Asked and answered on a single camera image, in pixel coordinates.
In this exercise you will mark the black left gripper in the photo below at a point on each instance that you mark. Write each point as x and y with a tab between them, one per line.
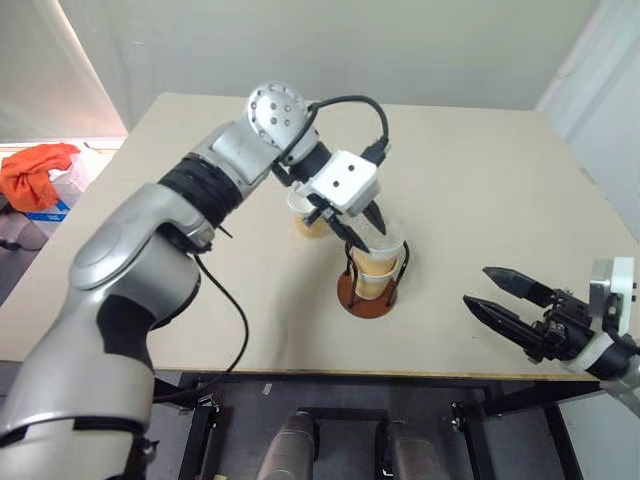
320	206

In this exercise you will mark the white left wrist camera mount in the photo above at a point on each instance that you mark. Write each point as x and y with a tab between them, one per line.
350	182

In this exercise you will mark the dark rounded robot leg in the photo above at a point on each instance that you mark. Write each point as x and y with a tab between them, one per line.
415	455
290	450

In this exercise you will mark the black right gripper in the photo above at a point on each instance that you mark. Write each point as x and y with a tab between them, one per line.
562	325

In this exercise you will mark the clear plastic cup with liquid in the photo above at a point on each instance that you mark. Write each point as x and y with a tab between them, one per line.
375	250

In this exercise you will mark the black metal table frame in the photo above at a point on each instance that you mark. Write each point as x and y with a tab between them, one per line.
350	395

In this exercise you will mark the paper cup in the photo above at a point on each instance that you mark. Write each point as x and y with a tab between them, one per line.
377	287
307	227

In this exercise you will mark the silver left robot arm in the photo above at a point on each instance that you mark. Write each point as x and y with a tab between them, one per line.
150	225

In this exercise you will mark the orange cloth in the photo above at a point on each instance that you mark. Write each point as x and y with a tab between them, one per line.
30	175

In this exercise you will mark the clear plastic container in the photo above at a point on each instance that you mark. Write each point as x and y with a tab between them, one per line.
75	170

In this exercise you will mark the blue flat box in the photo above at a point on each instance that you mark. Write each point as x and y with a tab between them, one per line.
50	214

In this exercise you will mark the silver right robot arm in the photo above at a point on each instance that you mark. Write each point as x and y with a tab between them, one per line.
625	380

